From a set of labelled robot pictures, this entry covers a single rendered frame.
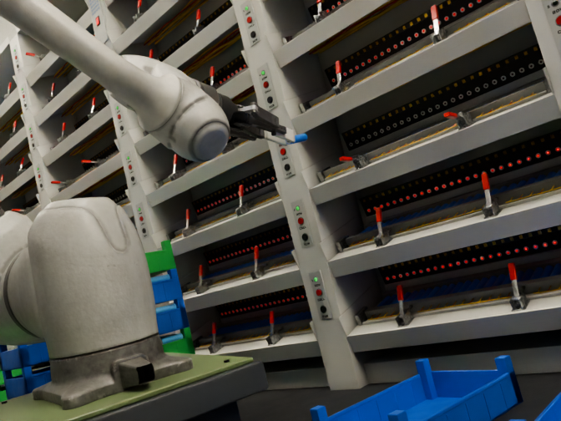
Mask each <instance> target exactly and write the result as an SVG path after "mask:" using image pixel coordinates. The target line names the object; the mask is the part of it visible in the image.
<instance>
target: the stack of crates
mask: <svg viewBox="0 0 561 421"><path fill-rule="evenodd" d="M47 361H49V355H48V349H47V345H46V342H41V343H36V344H32V345H18V348H16V349H13V350H9V351H8V348H7V345H0V362H1V366H2V371H3V380H4V385H5V389H6V395H7V399H8V400H9V399H11V398H16V397H19V396H23V395H25V394H28V393H32V392H33V390H34V389H35V388H38V387H40V386H42V385H44V384H46V383H49V382H51V381H52V379H51V372H50V367H48V368H43V369H39V370H37V371H33V372H32V368H31V366H33V365H36V364H40V363H45V362H47ZM20 368H21V369H22V372H23V374H22V375H19V376H16V377H13V376H12V371H11V370H13V369H20Z"/></svg>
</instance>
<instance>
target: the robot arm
mask: <svg viewBox="0 0 561 421"><path fill-rule="evenodd" d="M0 16H1V17H2V18H4V19H6V20H7V21H9V22H10V23H11V24H13V25H14V26H15V27H17V28H19V29H20V30H22V31H23V32H25V33H26V34H27V35H29V36H30V37H31V38H33V39H35V40H36V41H38V42H39V43H41V44H42V45H43V46H44V47H46V48H48V49H49V50H51V51H52V52H54V53H56V54H57V55H58V56H59V57H60V58H62V59H64V60H65V61H67V62H68V63H70V64H72V65H73V66H74V67H75V68H77V69H78V70H80V71H81V72H83V73H84V74H86V75H87V76H89V77H90V78H91V79H93V80H94V81H95V82H97V83H98V84H100V85H102V86H103V87H105V88H106V89H107V90H108V92H109V95H110V96H111V97H112V98H114V99H115V100H116V101H117V102H119V103H120V104H122V105H123V106H124V107H125V108H127V109H131V110H133V111H134V112H135V113H136V114H137V115H138V122H139V125H140V127H141V128H143V129H145V130H146V131H147V132H149V133H150V134H151V135H153V136H154V137H155V138H156V139H157V140H158V141H159V142H160V143H162V144H163V145H164V146H165V147H167V148H168V149H172V150H173V151H174V152H175V153H177V154H178V155H179V156H181V157H183V158H185V159H187V160H192V161H196V162H206V161H210V160H212V159H214V158H215V157H216V156H218V155H219V154H220V153H221V152H222V151H223V150H224V148H225V147H226V145H227V142H228V141H229V139H230V136H233V137H237V138H241V139H247V140H251V141H256V139H257V138H258V139H267V140H270V141H273V142H275V143H277V144H280V145H284V146H287V143H286V140H287V141H290V142H292V143H294V142H295V131H294V130H293V129H289V128H286V127H285V126H282V125H280V124H279V118H278V117H277V116H275V115H273V114H272V113H270V112H268V111H267V110H265V109H262V108H261V107H260V106H258V104H257V103H256V102H251V103H250V106H247V107H244V106H243V105H240V104H234V103H233V102H232V100H231V99H230V98H229V97H228V96H225V95H223V94H220V93H217V91H216V89H215V88H214V87H212V86H209V85H208V84H204V83H201V82H200V81H198V80H196V79H192V78H190V77H188V76H187V75H186V74H184V73H183V72H182V71H180V70H178V69H176V68H174V67H173V66H170V65H168V64H166V63H163V62H160V61H158V60H155V59H152V58H148V57H144V56H139V55H122V56H120V55H118V54H117V53H116V52H115V51H113V50H112V49H110V48H109V47H107V46H106V45H105V44H103V43H102V42H101V41H99V40H98V39H97V38H96V37H94V36H93V35H92V34H91V33H89V32H88V31H87V30H85V29H84V28H82V27H81V26H80V25H78V24H77V23H76V22H74V20H72V19H71V18H70V17H68V16H67V15H66V14H64V13H63V12H61V11H60V10H59V9H57V8H56V7H54V5H52V4H51V3H50V2H49V1H47V0H0ZM41 342H46V345H47V349H48V355H49V361H50V372H51V379H52V381H51V382H49V383H46V384H44V385H42V386H40V387H38V388H35V389H34V390H33V400H45V401H48V402H50V403H55V404H57V405H60V406H62V408H63V410H69V409H73V408H79V407H82V406H84V405H86V404H88V403H92V402H94V401H96V400H99V399H101V398H106V397H108V396H111V395H114V394H116V393H121V392H123V391H126V390H128V389H131V388H135V387H138V386H140V385H143V384H146V383H150V382H153V381H155V380H158V379H161V378H165V377H168V376H170V375H174V374H176V373H182V372H185V371H188V370H190V369H192V368H194V366H193V362H192V358H186V357H175V356H170V355H167V354H165V353H164V349H163V346H162V342H161V340H160V336H159V330H158V324H157V318H156V307H155V301H154V291H153V287H152V281H151V277H150V274H149V267H148V262H147V259H146V256H145V252H144V248H143V244H142V241H141V240H140V237H139V233H138V232H137V230H136V228H135V226H134V224H133V222H132V221H131V220H130V219H129V216H128V215H127V214H126V212H125V211H124V209H123V208H122V207H121V206H120V205H116V204H115V203H114V202H113V201H112V200H111V199H109V198H108V197H87V198H78V199H70V200H59V201H54V202H52V203H50V204H48V205H47V206H46V207H45V208H44V209H43V210H42V211H40V212H39V213H38V215H37V217H36V218H35V220H34V222H31V221H30V219H29V218H28V217H27V216H25V215H22V214H19V213H16V212H13V211H10V210H9V211H6V212H4V211H3V209H2V208H1V206H0V345H9V346H18V345H29V344H36V343H41Z"/></svg>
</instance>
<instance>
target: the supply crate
mask: <svg viewBox="0 0 561 421"><path fill-rule="evenodd" d="M160 243H161V246H162V251H152V252H146V253H145V256H146V259H147V262H148V267H149V274H150V277H152V276H156V275H159V274H161V273H164V272H167V271H168V270H171V269H175V268H176V265H175V261H174V254H173V250H172V246H171V243H170V240H167V241H161V242H160Z"/></svg>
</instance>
